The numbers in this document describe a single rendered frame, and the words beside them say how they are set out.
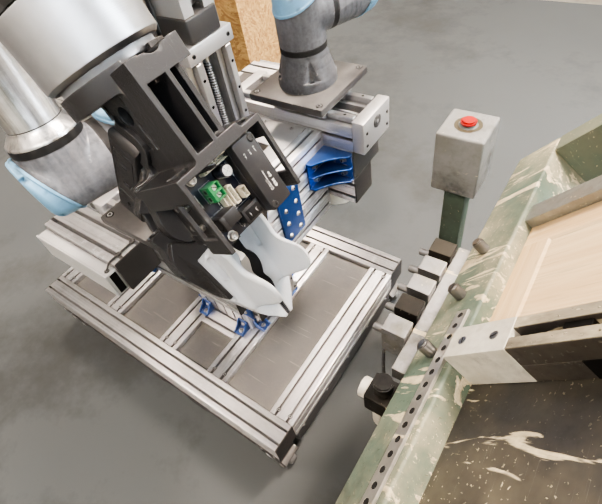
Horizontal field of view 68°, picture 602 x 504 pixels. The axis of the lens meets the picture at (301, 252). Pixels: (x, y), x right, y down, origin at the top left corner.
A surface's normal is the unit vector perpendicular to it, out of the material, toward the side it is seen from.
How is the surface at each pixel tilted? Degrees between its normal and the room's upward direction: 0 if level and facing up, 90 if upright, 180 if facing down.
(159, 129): 90
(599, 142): 90
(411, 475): 38
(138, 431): 0
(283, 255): 85
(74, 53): 71
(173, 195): 90
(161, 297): 0
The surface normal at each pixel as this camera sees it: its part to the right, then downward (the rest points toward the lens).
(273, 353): -0.15, -0.65
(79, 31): 0.35, 0.32
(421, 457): 0.40, -0.29
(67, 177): 0.51, 0.44
